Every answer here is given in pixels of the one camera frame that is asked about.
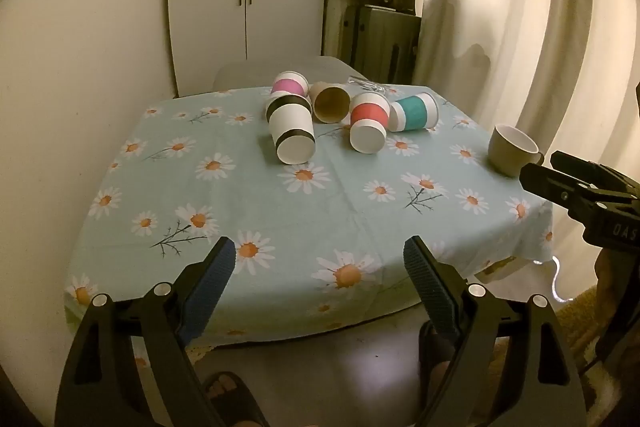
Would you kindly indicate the pink banded paper cup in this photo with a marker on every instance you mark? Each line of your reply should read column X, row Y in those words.
column 289, row 85

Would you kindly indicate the dark grey suitcase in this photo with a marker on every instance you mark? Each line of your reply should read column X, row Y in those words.
column 382, row 44

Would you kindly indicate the black banded paper cup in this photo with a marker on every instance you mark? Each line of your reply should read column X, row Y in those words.
column 291, row 127

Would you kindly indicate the olive suitcase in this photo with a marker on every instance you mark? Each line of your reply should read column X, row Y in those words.
column 339, row 29

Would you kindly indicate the red banded paper cup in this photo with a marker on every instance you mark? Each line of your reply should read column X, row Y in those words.
column 369, row 117

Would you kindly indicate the yellow rug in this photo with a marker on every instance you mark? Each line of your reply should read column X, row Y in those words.
column 580, row 322

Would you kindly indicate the clear plastic wrapper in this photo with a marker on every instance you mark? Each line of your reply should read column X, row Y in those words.
column 367, row 85

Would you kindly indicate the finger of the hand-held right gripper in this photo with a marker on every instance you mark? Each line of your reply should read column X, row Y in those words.
column 555, row 187
column 600, row 177

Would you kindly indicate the daisy print tablecloth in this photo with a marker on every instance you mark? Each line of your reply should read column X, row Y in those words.
column 300, row 227

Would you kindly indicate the black slipper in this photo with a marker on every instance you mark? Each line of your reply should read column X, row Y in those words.
column 434, row 347

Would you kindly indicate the plain brown paper cup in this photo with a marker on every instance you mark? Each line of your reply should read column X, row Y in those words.
column 330, row 103

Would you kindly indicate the person's left foot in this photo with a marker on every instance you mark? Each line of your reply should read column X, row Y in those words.
column 222, row 392

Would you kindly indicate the beige ceramic mug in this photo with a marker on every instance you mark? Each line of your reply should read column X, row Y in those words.
column 510, row 151

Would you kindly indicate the person's right forearm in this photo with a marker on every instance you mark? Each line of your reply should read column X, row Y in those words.
column 617, row 279

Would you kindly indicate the foot in black sandal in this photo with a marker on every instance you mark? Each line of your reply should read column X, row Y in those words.
column 245, row 407

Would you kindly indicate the teal banded paper cup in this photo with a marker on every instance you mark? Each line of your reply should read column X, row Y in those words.
column 414, row 112

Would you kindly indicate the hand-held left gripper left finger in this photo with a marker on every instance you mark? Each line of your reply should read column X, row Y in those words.
column 214, row 278

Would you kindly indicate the cream curtain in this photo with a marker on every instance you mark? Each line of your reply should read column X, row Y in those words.
column 525, row 22

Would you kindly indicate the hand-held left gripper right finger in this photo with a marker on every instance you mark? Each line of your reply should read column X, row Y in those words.
column 429, row 281

